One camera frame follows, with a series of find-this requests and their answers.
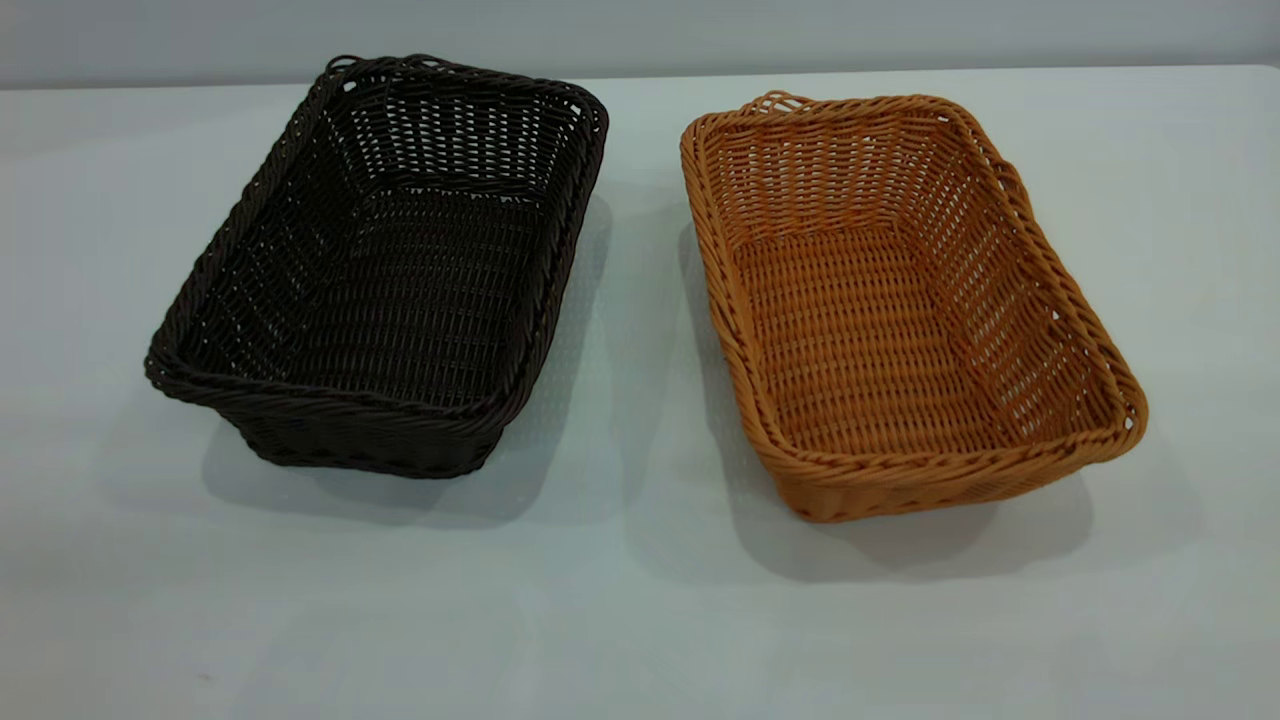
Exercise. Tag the orange wicker basket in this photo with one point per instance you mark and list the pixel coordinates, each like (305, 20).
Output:
(860, 330)

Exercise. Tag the black wicker basket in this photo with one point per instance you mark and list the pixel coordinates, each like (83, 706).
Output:
(400, 300)

